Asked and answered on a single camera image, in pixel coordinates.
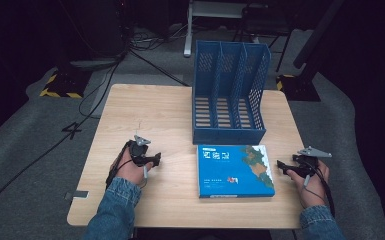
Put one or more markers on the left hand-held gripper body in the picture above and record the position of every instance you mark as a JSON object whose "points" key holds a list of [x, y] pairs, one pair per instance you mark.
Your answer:
{"points": [[139, 150]]}

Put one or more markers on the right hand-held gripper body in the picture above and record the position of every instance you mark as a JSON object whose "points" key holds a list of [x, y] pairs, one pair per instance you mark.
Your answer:
{"points": [[308, 160]]}

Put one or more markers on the blue book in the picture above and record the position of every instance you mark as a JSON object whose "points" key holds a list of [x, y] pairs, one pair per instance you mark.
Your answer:
{"points": [[235, 170]]}

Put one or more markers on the blue file rack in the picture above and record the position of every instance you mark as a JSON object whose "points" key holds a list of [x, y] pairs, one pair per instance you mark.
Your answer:
{"points": [[228, 95]]}

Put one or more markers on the person's left hand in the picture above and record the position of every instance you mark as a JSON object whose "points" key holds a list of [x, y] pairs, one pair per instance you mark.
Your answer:
{"points": [[130, 170]]}

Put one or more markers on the person's right hand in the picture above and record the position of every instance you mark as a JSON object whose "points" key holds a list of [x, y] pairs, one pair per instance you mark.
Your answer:
{"points": [[310, 190]]}

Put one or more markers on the yellow-black striped base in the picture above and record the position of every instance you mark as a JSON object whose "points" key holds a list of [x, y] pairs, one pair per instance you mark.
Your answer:
{"points": [[296, 87], [63, 85]]}

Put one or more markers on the grey table clamp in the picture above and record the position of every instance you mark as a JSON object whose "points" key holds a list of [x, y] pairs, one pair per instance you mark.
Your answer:
{"points": [[76, 195]]}

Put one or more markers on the black stand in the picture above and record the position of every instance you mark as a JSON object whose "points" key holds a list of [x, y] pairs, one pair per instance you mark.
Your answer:
{"points": [[266, 33]]}

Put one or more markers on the white metal stand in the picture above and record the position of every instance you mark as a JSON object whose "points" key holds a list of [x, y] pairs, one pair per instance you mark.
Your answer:
{"points": [[193, 23]]}

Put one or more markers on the black slanted post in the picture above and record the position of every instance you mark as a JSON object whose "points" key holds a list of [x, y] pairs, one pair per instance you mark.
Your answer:
{"points": [[316, 33]]}

